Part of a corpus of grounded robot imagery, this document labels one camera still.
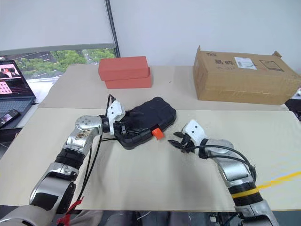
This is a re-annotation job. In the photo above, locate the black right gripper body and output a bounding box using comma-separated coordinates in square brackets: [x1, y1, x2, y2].
[179, 133, 196, 154]

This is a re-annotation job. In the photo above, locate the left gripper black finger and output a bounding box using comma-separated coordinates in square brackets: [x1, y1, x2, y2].
[120, 131, 151, 140]
[123, 127, 151, 133]

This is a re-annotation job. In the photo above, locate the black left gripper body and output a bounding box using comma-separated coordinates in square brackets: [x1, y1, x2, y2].
[113, 121, 129, 140]

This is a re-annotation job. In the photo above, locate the black plastic tool case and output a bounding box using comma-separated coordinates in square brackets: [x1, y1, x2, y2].
[116, 96, 177, 150]

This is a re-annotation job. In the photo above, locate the large red box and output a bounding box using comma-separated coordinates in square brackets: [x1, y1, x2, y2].
[104, 67, 152, 89]

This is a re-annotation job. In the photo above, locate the small red box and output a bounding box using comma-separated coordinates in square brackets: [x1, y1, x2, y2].
[97, 56, 149, 81]

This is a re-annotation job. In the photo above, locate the brown cardboard shipping box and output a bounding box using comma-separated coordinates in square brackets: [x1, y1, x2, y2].
[193, 45, 301, 105]

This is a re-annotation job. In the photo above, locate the red ribbon tag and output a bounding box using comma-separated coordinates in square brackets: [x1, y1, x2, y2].
[57, 197, 85, 226]

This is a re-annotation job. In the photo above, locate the yellow tape strip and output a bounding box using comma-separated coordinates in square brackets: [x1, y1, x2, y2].
[255, 171, 301, 189]

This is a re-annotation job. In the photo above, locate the dark window mullion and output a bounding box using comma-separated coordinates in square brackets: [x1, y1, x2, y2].
[104, 0, 121, 58]

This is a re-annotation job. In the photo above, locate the black smartphone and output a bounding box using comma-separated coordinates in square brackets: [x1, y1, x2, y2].
[0, 109, 21, 129]

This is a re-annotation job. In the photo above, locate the dark laptop computer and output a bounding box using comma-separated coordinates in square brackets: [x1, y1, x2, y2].
[0, 59, 38, 119]

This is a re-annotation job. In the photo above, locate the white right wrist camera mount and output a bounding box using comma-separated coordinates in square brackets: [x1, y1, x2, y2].
[182, 119, 209, 148]

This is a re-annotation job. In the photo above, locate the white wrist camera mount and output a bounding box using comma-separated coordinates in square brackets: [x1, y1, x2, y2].
[182, 119, 209, 148]
[107, 100, 126, 136]

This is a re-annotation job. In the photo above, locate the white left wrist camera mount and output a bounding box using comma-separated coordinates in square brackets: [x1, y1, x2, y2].
[107, 100, 126, 136]

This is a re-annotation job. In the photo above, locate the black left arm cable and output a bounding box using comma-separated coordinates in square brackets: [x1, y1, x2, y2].
[79, 94, 117, 202]

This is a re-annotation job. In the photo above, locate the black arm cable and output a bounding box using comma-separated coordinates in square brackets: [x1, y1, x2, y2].
[79, 94, 117, 202]
[194, 144, 257, 174]

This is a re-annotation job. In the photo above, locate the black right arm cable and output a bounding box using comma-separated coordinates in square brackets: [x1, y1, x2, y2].
[194, 144, 257, 174]

